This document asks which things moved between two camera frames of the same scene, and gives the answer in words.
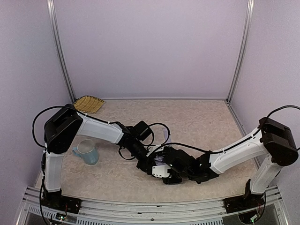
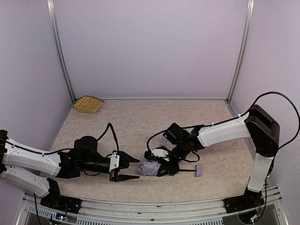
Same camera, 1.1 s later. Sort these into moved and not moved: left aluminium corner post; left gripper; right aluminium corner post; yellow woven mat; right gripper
Moved: right gripper; left gripper
Not moved: right aluminium corner post; yellow woven mat; left aluminium corner post
